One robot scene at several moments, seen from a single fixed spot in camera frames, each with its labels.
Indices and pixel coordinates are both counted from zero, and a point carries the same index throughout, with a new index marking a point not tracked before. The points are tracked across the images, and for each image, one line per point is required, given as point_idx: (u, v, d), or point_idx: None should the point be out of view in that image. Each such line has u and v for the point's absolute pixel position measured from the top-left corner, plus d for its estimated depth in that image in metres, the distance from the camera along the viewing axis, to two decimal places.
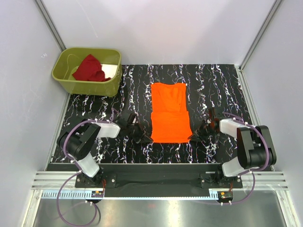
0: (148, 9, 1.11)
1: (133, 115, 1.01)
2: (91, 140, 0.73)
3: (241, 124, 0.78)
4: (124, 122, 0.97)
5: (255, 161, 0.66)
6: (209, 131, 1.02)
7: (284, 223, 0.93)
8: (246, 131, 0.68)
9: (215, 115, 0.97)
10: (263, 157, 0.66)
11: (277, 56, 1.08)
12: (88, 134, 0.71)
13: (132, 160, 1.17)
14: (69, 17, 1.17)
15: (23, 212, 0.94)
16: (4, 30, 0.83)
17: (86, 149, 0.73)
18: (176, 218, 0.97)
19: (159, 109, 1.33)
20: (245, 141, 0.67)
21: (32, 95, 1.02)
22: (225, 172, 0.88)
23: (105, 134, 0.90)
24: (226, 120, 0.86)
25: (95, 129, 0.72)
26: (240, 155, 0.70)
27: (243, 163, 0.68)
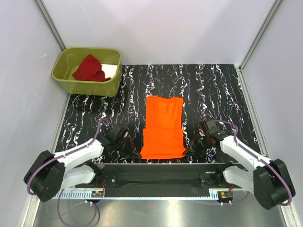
0: (148, 9, 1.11)
1: (124, 129, 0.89)
2: (57, 181, 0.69)
3: (252, 155, 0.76)
4: (114, 136, 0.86)
5: (278, 199, 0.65)
6: (203, 144, 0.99)
7: (284, 224, 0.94)
8: (263, 172, 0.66)
9: (209, 128, 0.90)
10: (284, 192, 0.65)
11: (277, 56, 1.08)
12: (50, 176, 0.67)
13: (132, 160, 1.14)
14: (70, 17, 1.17)
15: (23, 212, 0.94)
16: (5, 30, 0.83)
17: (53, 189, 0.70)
18: (176, 218, 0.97)
19: (153, 125, 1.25)
20: (266, 185, 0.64)
21: (32, 95, 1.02)
22: (228, 178, 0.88)
23: (81, 160, 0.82)
24: (228, 143, 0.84)
25: (57, 170, 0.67)
26: (260, 195, 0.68)
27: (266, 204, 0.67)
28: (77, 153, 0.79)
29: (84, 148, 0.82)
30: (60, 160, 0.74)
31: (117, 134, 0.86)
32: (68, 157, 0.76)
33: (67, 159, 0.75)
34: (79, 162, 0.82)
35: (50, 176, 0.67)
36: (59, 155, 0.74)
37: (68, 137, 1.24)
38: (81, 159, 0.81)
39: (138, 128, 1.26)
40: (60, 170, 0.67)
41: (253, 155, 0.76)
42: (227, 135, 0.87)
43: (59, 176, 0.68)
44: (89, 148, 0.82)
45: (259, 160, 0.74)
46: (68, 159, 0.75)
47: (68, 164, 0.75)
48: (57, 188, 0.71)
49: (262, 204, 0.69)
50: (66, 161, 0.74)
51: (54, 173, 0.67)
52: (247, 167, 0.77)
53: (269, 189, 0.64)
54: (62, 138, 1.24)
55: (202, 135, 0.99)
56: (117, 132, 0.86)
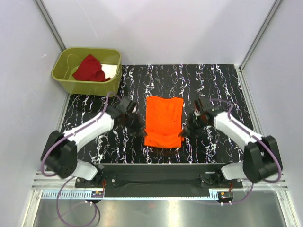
0: (148, 9, 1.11)
1: (134, 102, 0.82)
2: (71, 158, 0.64)
3: (245, 132, 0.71)
4: (123, 109, 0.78)
5: (267, 174, 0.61)
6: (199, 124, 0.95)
7: (284, 223, 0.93)
8: (254, 147, 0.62)
9: (203, 106, 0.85)
10: (272, 168, 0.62)
11: (277, 56, 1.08)
12: (63, 156, 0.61)
13: (132, 160, 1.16)
14: (70, 18, 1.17)
15: (22, 212, 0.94)
16: (5, 30, 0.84)
17: (70, 167, 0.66)
18: (176, 218, 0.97)
19: (153, 123, 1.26)
20: (255, 160, 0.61)
21: (32, 95, 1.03)
22: (227, 176, 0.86)
23: (92, 135, 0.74)
24: (222, 119, 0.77)
25: (69, 148, 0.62)
26: (248, 170, 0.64)
27: (252, 178, 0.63)
28: (87, 129, 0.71)
29: (93, 123, 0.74)
30: (70, 138, 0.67)
31: (127, 107, 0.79)
32: (78, 134, 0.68)
33: (77, 136, 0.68)
34: (91, 137, 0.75)
35: (63, 155, 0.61)
36: (69, 133, 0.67)
37: None
38: (92, 134, 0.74)
39: None
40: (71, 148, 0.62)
41: (246, 131, 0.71)
42: (220, 111, 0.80)
43: (72, 153, 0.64)
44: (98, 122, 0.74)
45: (251, 136, 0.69)
46: (78, 137, 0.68)
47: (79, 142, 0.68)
48: (73, 166, 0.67)
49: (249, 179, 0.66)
50: (76, 139, 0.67)
51: (66, 153, 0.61)
52: (240, 145, 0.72)
53: (256, 164, 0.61)
54: None
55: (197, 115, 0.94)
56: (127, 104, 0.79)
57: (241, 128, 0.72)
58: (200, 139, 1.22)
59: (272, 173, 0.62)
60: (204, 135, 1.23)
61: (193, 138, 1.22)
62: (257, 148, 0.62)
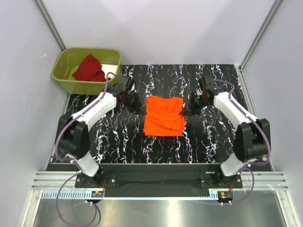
0: (148, 9, 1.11)
1: (130, 81, 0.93)
2: (84, 138, 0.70)
3: (241, 112, 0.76)
4: (122, 87, 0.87)
5: (254, 153, 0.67)
6: (200, 104, 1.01)
7: (284, 224, 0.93)
8: (246, 126, 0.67)
9: (206, 84, 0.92)
10: (261, 148, 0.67)
11: (277, 56, 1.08)
12: (76, 135, 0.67)
13: (132, 160, 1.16)
14: (70, 17, 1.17)
15: (22, 212, 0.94)
16: (5, 31, 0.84)
17: (83, 148, 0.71)
18: (176, 218, 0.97)
19: (154, 121, 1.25)
20: (245, 138, 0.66)
21: (32, 95, 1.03)
22: (226, 172, 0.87)
23: (99, 115, 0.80)
24: (222, 98, 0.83)
25: (82, 128, 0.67)
26: (237, 148, 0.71)
27: (241, 156, 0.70)
28: (93, 110, 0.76)
29: (99, 103, 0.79)
30: (80, 119, 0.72)
31: (126, 84, 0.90)
32: (86, 115, 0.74)
33: (86, 117, 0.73)
34: (98, 117, 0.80)
35: (77, 135, 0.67)
36: (77, 115, 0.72)
37: None
38: (99, 113, 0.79)
39: (138, 128, 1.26)
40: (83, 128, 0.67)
41: (242, 112, 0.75)
42: (222, 91, 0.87)
43: (84, 133, 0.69)
44: (102, 101, 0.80)
45: (246, 117, 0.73)
46: (86, 117, 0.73)
47: (89, 122, 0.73)
48: (86, 146, 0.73)
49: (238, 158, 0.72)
50: (85, 119, 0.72)
51: (79, 133, 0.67)
52: (235, 124, 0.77)
53: (245, 144, 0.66)
54: None
55: (199, 95, 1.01)
56: (125, 82, 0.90)
57: (238, 109, 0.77)
58: (200, 139, 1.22)
59: (261, 153, 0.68)
60: (204, 135, 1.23)
61: (193, 138, 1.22)
62: (249, 127, 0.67)
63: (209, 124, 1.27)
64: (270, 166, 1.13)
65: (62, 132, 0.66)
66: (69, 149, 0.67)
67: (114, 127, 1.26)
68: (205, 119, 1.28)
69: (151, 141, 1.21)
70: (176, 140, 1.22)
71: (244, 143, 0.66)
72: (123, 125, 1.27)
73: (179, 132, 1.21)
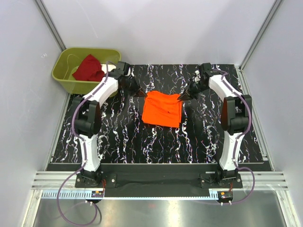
0: (148, 9, 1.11)
1: (127, 65, 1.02)
2: (96, 116, 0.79)
3: (228, 89, 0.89)
4: (120, 72, 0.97)
5: (236, 124, 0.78)
6: (198, 88, 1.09)
7: (284, 224, 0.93)
8: (231, 100, 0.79)
9: (204, 68, 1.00)
10: (244, 120, 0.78)
11: (277, 56, 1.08)
12: (91, 113, 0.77)
13: (132, 160, 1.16)
14: (70, 17, 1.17)
15: (22, 212, 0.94)
16: (5, 31, 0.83)
17: (97, 125, 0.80)
18: (176, 218, 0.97)
19: (154, 110, 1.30)
20: (229, 109, 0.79)
21: (32, 95, 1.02)
22: (222, 165, 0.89)
23: (106, 94, 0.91)
24: (215, 79, 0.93)
25: (95, 106, 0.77)
26: (224, 121, 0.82)
27: (226, 127, 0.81)
28: (101, 91, 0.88)
29: (104, 86, 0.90)
30: (91, 100, 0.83)
31: (123, 69, 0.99)
32: (95, 95, 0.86)
33: (96, 97, 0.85)
34: (106, 96, 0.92)
35: (91, 112, 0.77)
36: (88, 95, 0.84)
37: (68, 137, 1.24)
38: (106, 93, 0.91)
39: (138, 128, 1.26)
40: (96, 105, 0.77)
41: (229, 89, 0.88)
42: (217, 73, 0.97)
43: (97, 111, 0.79)
44: (107, 83, 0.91)
45: (233, 92, 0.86)
46: (96, 98, 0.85)
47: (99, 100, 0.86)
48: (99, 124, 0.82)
49: (225, 130, 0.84)
50: (96, 99, 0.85)
51: (93, 109, 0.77)
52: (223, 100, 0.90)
53: (229, 114, 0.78)
54: (62, 137, 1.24)
55: (198, 81, 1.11)
56: (122, 67, 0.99)
57: (227, 86, 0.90)
58: (200, 139, 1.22)
59: (244, 125, 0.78)
60: (204, 135, 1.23)
61: (193, 138, 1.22)
62: (233, 100, 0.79)
63: (209, 124, 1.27)
64: (270, 165, 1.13)
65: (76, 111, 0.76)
66: (85, 125, 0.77)
67: (114, 127, 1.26)
68: (205, 119, 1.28)
69: (151, 141, 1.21)
70: (176, 140, 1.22)
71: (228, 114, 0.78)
72: (123, 125, 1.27)
73: (174, 123, 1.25)
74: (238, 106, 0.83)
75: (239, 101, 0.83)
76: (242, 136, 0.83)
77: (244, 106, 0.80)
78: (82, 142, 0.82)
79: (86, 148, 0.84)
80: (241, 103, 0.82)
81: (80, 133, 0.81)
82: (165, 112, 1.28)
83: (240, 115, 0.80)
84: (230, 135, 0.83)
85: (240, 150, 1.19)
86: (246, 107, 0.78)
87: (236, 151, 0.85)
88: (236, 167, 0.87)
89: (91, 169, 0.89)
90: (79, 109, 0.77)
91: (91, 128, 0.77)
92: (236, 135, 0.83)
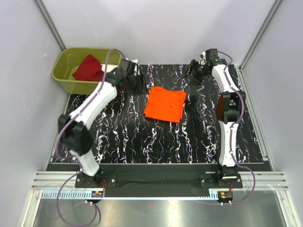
0: (148, 9, 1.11)
1: (132, 63, 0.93)
2: (84, 136, 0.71)
3: (228, 82, 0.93)
4: (124, 73, 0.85)
5: (227, 116, 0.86)
6: (203, 72, 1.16)
7: (284, 223, 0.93)
8: (227, 94, 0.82)
9: (210, 56, 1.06)
10: (234, 113, 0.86)
11: (277, 56, 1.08)
12: (77, 136, 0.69)
13: (132, 160, 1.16)
14: (70, 17, 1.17)
15: (22, 213, 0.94)
16: (4, 31, 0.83)
17: (87, 143, 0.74)
18: (176, 218, 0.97)
19: (156, 105, 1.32)
20: (224, 103, 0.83)
21: (32, 95, 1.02)
22: (221, 161, 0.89)
23: (102, 105, 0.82)
24: (218, 68, 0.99)
25: (80, 129, 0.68)
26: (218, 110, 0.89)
27: (219, 117, 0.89)
28: (92, 106, 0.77)
29: (97, 97, 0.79)
30: (78, 118, 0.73)
31: (125, 68, 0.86)
32: (84, 113, 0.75)
33: (84, 115, 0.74)
34: (100, 109, 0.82)
35: (77, 135, 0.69)
36: (75, 114, 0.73)
37: None
38: (100, 106, 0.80)
39: (138, 128, 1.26)
40: (83, 128, 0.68)
41: (228, 82, 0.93)
42: (221, 63, 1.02)
43: (84, 133, 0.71)
44: (101, 94, 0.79)
45: (230, 87, 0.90)
46: (84, 117, 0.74)
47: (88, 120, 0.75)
48: (90, 141, 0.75)
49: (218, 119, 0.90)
50: (83, 118, 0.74)
51: (79, 133, 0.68)
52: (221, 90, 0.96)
53: (223, 107, 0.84)
54: None
55: (203, 64, 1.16)
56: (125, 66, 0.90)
57: (227, 79, 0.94)
58: (200, 139, 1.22)
59: (234, 116, 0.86)
60: (204, 135, 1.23)
61: (193, 138, 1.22)
62: (229, 95, 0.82)
63: (209, 124, 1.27)
64: (270, 165, 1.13)
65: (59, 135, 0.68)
66: (72, 146, 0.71)
67: (114, 127, 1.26)
68: (205, 119, 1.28)
69: (151, 141, 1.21)
70: (176, 140, 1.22)
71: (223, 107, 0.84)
72: (123, 125, 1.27)
73: (174, 118, 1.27)
74: (234, 100, 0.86)
75: (235, 96, 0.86)
76: (235, 126, 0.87)
77: (239, 101, 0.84)
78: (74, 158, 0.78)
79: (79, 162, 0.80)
80: (237, 98, 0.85)
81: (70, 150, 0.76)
82: (167, 105, 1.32)
83: (233, 108, 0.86)
84: (225, 125, 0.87)
85: (240, 150, 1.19)
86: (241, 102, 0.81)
87: (232, 141, 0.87)
88: (236, 163, 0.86)
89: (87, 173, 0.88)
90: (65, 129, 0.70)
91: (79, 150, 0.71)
92: (229, 125, 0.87)
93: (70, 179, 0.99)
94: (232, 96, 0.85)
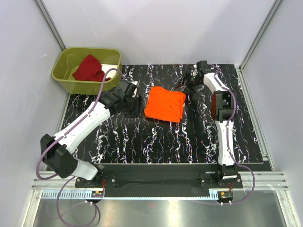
0: (148, 9, 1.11)
1: (131, 86, 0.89)
2: (67, 161, 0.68)
3: (218, 84, 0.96)
4: (121, 94, 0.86)
5: (222, 114, 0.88)
6: (195, 82, 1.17)
7: (284, 223, 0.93)
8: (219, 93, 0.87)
9: (201, 67, 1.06)
10: (228, 111, 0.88)
11: (277, 56, 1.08)
12: (58, 160, 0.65)
13: (132, 160, 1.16)
14: (69, 17, 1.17)
15: (22, 212, 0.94)
16: (4, 31, 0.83)
17: (70, 167, 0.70)
18: (176, 218, 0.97)
19: (155, 106, 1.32)
20: (217, 100, 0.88)
21: (32, 95, 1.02)
22: (220, 161, 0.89)
23: (92, 127, 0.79)
24: (209, 75, 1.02)
25: (61, 154, 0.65)
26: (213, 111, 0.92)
27: (214, 117, 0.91)
28: (80, 127, 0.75)
29: (86, 118, 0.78)
30: (61, 141, 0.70)
31: (124, 91, 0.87)
32: (69, 135, 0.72)
33: (69, 137, 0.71)
34: (89, 130, 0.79)
35: (57, 158, 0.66)
36: (59, 136, 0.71)
37: None
38: (88, 128, 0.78)
39: (138, 128, 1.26)
40: (63, 153, 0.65)
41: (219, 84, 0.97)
42: (210, 71, 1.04)
43: (66, 157, 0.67)
44: (91, 116, 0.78)
45: (221, 88, 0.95)
46: (68, 139, 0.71)
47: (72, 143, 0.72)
48: (74, 165, 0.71)
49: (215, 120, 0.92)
50: (67, 141, 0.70)
51: (59, 157, 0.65)
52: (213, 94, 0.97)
53: (217, 105, 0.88)
54: None
55: (194, 75, 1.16)
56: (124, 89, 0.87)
57: (218, 82, 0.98)
58: (200, 139, 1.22)
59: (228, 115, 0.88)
60: (204, 135, 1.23)
61: (193, 138, 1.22)
62: (220, 93, 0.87)
63: (209, 124, 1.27)
64: (270, 165, 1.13)
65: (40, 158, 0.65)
66: (53, 167, 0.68)
67: (114, 127, 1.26)
68: (205, 119, 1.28)
69: (151, 141, 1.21)
70: (176, 140, 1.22)
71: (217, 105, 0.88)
72: (123, 125, 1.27)
73: (175, 118, 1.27)
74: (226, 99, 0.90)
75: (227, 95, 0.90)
76: (230, 123, 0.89)
77: (231, 100, 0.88)
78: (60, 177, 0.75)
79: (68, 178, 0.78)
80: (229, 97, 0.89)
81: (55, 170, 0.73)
82: (168, 106, 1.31)
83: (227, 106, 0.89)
84: (220, 124, 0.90)
85: (240, 150, 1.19)
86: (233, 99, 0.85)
87: (230, 140, 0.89)
88: (235, 161, 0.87)
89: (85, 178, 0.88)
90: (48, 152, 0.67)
91: (60, 173, 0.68)
92: (225, 123, 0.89)
93: (70, 180, 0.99)
94: (224, 95, 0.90)
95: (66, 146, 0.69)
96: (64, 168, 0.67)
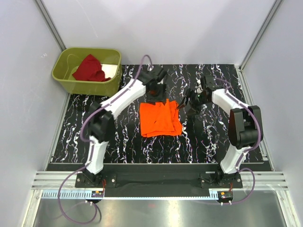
0: (148, 9, 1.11)
1: (163, 71, 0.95)
2: (110, 126, 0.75)
3: (235, 101, 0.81)
4: (155, 76, 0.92)
5: (245, 139, 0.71)
6: (200, 100, 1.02)
7: (284, 224, 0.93)
8: (238, 112, 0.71)
9: (206, 83, 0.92)
10: (253, 135, 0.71)
11: (277, 56, 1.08)
12: (104, 123, 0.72)
13: (132, 160, 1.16)
14: (70, 17, 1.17)
15: (22, 212, 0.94)
16: (5, 31, 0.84)
17: (110, 132, 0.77)
18: (176, 218, 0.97)
19: (150, 115, 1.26)
20: (236, 121, 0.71)
21: (32, 95, 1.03)
22: (225, 168, 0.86)
23: (129, 101, 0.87)
24: (218, 92, 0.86)
25: (108, 117, 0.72)
26: (232, 133, 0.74)
27: (234, 142, 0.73)
28: (122, 99, 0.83)
29: (128, 91, 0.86)
30: (108, 108, 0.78)
31: (157, 74, 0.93)
32: (113, 104, 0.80)
33: (113, 106, 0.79)
34: (127, 103, 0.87)
35: (104, 122, 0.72)
36: (106, 104, 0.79)
37: (68, 137, 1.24)
38: (127, 101, 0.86)
39: (138, 128, 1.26)
40: (110, 117, 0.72)
41: (235, 101, 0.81)
42: (219, 88, 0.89)
43: (111, 122, 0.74)
44: (131, 90, 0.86)
45: (239, 104, 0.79)
46: (114, 107, 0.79)
47: (116, 111, 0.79)
48: (113, 131, 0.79)
49: (233, 144, 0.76)
50: (112, 108, 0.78)
51: (106, 121, 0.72)
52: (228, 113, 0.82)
53: (238, 127, 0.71)
54: (62, 137, 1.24)
55: (199, 92, 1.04)
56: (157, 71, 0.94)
57: (232, 99, 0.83)
58: (200, 139, 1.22)
59: (252, 140, 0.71)
60: (204, 135, 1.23)
61: (193, 138, 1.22)
62: (240, 112, 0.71)
63: (209, 124, 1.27)
64: (270, 165, 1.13)
65: (87, 119, 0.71)
66: (97, 131, 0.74)
67: None
68: (205, 119, 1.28)
69: (152, 141, 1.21)
70: (176, 140, 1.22)
71: (237, 127, 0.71)
72: (123, 125, 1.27)
73: (144, 130, 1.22)
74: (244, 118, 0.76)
75: (246, 114, 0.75)
76: (249, 150, 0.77)
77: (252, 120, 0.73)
78: (92, 144, 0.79)
79: (93, 150, 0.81)
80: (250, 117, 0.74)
81: (92, 135, 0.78)
82: (152, 120, 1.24)
83: (248, 129, 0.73)
84: (237, 149, 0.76)
85: None
86: (255, 120, 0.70)
87: (240, 160, 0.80)
88: (237, 170, 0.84)
89: (91, 170, 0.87)
90: (95, 115, 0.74)
91: (102, 137, 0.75)
92: (243, 148, 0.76)
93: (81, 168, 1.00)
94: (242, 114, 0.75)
95: (111, 112, 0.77)
96: (107, 133, 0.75)
